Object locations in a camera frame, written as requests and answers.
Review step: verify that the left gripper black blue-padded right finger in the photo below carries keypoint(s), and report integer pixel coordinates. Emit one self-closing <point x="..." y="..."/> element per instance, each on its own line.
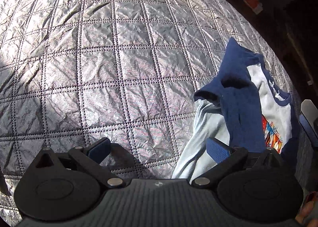
<point x="228" y="160"/>

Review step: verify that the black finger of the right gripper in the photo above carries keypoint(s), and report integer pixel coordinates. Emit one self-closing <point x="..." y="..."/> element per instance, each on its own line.
<point x="308" y="119"/>

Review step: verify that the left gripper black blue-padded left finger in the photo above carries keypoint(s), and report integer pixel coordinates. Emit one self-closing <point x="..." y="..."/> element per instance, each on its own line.
<point x="88" y="161"/>

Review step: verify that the white and navy t-shirt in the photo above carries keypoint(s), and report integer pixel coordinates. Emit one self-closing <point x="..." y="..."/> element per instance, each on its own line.
<point x="242" y="107"/>

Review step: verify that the person's hand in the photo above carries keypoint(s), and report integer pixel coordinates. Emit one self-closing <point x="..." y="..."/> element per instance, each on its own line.
<point x="307" y="215"/>

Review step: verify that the silver quilted bedspread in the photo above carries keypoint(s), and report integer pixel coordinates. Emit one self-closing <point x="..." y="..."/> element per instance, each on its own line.
<point x="74" y="71"/>

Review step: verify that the orange and white box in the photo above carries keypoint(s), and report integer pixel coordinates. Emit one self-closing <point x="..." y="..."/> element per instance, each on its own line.
<point x="255" y="5"/>

